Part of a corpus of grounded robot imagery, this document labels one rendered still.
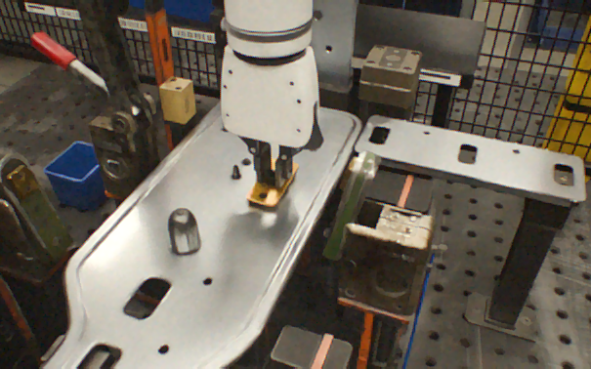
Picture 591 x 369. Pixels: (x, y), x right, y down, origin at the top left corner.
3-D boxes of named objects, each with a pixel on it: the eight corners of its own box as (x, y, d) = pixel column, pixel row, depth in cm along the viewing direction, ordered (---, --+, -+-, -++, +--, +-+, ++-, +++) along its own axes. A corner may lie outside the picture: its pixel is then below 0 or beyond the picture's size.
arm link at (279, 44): (205, 24, 50) (209, 54, 52) (293, 39, 47) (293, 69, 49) (243, -6, 56) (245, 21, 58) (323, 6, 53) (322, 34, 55)
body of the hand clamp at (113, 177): (169, 309, 87) (127, 134, 65) (134, 297, 89) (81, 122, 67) (187, 283, 92) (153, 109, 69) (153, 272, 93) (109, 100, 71)
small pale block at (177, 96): (207, 274, 93) (180, 92, 70) (189, 268, 94) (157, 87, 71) (217, 260, 96) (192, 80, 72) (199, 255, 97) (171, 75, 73)
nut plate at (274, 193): (274, 207, 61) (274, 199, 61) (244, 199, 62) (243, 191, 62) (300, 165, 67) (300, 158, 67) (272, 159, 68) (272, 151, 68)
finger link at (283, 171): (273, 142, 59) (274, 187, 63) (300, 147, 58) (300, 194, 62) (283, 127, 61) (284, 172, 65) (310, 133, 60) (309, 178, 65)
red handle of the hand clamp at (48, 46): (131, 119, 64) (23, 36, 63) (125, 130, 66) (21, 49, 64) (149, 102, 67) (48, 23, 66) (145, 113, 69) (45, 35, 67)
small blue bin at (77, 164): (93, 217, 105) (81, 182, 99) (53, 204, 107) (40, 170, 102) (124, 184, 112) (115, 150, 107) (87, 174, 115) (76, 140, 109)
